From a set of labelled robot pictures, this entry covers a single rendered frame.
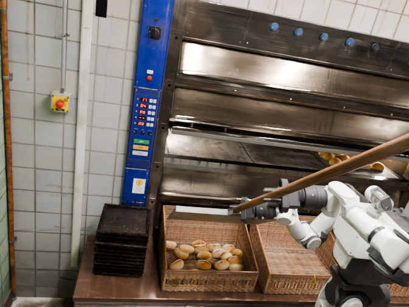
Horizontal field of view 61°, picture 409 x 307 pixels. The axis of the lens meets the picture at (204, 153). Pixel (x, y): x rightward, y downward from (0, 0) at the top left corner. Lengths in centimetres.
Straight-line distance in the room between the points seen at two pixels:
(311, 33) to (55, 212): 190
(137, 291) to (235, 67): 137
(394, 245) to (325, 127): 131
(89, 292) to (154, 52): 133
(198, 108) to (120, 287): 110
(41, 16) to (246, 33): 107
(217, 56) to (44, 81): 96
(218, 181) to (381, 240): 134
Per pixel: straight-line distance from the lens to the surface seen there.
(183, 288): 211
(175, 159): 218
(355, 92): 239
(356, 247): 156
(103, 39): 199
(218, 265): 227
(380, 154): 79
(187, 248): 231
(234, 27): 204
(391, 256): 120
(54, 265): 267
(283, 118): 224
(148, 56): 196
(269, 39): 211
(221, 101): 210
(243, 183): 235
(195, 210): 171
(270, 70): 213
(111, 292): 208
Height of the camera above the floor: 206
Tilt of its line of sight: 22 degrees down
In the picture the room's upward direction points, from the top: 11 degrees clockwise
